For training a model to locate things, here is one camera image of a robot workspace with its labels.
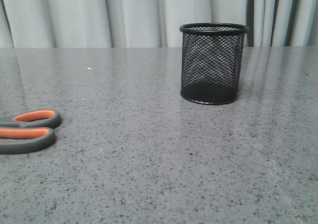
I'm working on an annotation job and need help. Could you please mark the grey orange handled scissors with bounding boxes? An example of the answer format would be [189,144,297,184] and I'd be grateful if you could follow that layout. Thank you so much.
[0,109,62,154]

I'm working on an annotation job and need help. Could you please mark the black mesh metal bucket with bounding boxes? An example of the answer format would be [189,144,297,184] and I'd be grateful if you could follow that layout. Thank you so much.
[180,23,249,105]

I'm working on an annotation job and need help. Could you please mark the grey pleated curtain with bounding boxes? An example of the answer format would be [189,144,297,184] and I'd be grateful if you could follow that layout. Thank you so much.
[0,0,318,48]

